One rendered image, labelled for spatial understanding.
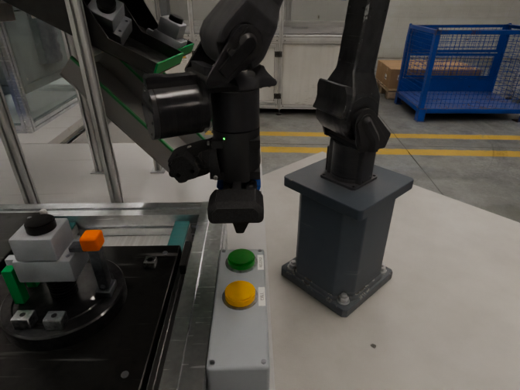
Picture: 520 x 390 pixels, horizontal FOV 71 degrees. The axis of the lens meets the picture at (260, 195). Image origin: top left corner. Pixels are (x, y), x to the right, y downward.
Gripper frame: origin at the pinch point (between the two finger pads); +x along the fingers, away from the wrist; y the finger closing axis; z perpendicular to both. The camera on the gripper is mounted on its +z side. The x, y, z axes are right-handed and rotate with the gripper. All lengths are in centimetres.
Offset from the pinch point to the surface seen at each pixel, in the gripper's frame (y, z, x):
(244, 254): -0.4, -0.6, 7.8
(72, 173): -52, 50, 19
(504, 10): -810, -541, 10
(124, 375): 18.9, 11.4, 7.8
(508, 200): -180, -186, 106
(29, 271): 10.9, 23.0, 0.7
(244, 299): 8.7, -0.7, 7.8
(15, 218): -11.4, 39.2, 7.9
